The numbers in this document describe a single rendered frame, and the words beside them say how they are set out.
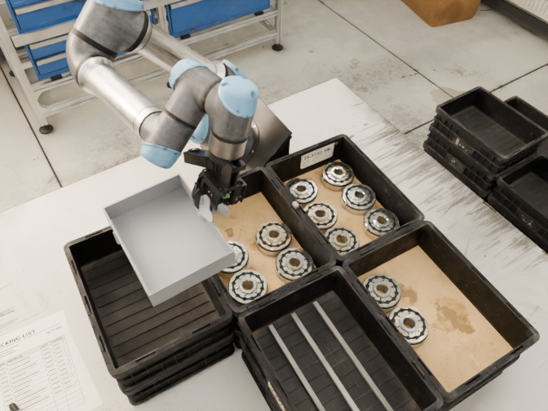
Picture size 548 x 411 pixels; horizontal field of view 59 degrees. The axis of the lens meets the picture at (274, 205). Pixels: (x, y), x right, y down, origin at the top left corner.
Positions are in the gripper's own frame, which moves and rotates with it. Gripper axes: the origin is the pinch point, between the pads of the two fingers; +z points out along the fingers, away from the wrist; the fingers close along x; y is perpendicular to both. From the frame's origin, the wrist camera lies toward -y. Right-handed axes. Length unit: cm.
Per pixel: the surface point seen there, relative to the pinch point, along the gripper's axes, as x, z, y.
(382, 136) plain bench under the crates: 97, 12, -20
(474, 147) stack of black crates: 143, 16, -3
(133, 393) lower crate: -23.4, 36.4, 15.8
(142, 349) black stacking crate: -17.9, 31.7, 8.7
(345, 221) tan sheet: 46.8, 13.1, 8.6
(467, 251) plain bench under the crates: 81, 17, 35
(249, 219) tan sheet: 24.8, 19.5, -8.6
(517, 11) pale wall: 352, 5, -102
